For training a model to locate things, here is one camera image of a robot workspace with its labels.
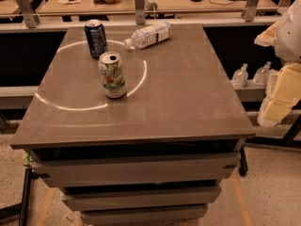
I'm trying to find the white green 7up can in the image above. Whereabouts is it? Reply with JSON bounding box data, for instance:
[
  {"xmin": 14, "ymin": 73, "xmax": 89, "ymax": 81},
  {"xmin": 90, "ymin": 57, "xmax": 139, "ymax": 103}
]
[{"xmin": 98, "ymin": 52, "xmax": 127, "ymax": 99}]

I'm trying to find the clear plastic water bottle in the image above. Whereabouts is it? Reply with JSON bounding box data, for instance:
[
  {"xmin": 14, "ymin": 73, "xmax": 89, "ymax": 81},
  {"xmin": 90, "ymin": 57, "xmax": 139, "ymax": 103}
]
[{"xmin": 124, "ymin": 22, "xmax": 172, "ymax": 50}]

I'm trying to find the left sanitizer bottle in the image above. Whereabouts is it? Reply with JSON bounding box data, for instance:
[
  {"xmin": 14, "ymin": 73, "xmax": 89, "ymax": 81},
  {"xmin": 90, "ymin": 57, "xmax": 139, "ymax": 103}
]
[{"xmin": 231, "ymin": 63, "xmax": 248, "ymax": 89}]

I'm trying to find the white power strip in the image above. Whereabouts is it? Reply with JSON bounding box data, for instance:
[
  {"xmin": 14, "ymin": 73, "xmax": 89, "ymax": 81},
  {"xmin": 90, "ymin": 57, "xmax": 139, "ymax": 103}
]
[{"xmin": 145, "ymin": 0, "xmax": 157, "ymax": 10}]

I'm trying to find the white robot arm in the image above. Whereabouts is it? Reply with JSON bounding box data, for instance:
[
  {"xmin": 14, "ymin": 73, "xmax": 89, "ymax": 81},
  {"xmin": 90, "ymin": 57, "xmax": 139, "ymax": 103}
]
[{"xmin": 254, "ymin": 0, "xmax": 301, "ymax": 127}]

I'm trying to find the blue soda can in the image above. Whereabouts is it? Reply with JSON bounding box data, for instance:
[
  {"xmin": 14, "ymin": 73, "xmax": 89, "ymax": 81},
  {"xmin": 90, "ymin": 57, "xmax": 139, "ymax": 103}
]
[{"xmin": 85, "ymin": 19, "xmax": 107, "ymax": 60}]

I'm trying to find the grey drawer cabinet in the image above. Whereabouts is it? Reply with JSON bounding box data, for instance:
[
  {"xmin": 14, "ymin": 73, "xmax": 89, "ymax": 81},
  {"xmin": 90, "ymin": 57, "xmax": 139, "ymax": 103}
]
[{"xmin": 11, "ymin": 24, "xmax": 255, "ymax": 226}]

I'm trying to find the sanitizer bottle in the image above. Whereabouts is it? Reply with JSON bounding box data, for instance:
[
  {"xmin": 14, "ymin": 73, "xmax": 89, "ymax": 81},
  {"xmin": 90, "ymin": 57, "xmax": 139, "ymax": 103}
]
[
  {"xmin": 252, "ymin": 61, "xmax": 272, "ymax": 87},
  {"xmin": 231, "ymin": 63, "xmax": 248, "ymax": 89}
]

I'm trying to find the right sanitizer bottle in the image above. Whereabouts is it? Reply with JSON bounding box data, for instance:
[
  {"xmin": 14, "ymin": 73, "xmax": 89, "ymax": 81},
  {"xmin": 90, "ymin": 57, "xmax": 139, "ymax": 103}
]
[{"xmin": 252, "ymin": 61, "xmax": 272, "ymax": 87}]

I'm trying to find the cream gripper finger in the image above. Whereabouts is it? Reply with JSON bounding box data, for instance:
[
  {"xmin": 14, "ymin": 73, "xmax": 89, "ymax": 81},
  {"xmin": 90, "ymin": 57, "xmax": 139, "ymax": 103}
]
[
  {"xmin": 254, "ymin": 23, "xmax": 278, "ymax": 47},
  {"xmin": 257, "ymin": 62, "xmax": 301, "ymax": 127}
]

